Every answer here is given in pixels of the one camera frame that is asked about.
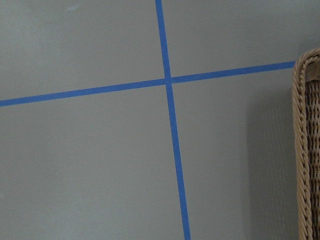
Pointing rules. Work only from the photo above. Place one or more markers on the brown wicker basket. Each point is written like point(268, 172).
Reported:
point(306, 127)

